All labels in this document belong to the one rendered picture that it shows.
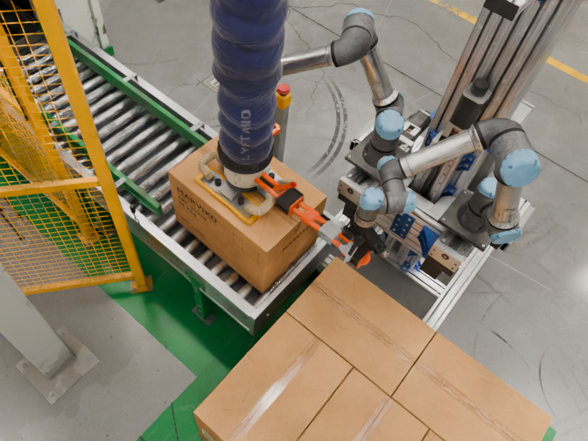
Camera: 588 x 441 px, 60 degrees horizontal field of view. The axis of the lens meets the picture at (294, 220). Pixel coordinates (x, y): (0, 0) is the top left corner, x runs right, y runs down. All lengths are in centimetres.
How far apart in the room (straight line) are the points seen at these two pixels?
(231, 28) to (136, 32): 309
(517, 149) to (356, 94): 259
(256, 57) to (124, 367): 190
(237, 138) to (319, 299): 94
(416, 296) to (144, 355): 153
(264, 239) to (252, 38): 88
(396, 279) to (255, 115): 152
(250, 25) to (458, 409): 178
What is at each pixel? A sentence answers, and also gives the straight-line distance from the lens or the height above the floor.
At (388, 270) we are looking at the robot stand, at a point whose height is 21.
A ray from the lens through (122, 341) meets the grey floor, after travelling 303.
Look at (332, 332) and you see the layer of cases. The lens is 243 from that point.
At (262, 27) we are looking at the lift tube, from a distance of 159.
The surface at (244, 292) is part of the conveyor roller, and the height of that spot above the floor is 55.
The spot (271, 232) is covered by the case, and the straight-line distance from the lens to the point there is 216.
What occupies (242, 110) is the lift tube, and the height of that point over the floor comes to 150.
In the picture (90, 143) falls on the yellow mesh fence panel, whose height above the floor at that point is 125.
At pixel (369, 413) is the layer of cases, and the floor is 54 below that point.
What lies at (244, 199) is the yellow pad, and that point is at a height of 97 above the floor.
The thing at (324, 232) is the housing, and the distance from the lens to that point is 201.
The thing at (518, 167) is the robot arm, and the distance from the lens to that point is 171.
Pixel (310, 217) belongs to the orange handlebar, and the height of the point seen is 109.
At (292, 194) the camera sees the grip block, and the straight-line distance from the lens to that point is 209.
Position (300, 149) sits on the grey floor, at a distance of 371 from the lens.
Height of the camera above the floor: 278
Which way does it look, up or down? 56 degrees down
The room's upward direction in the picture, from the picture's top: 10 degrees clockwise
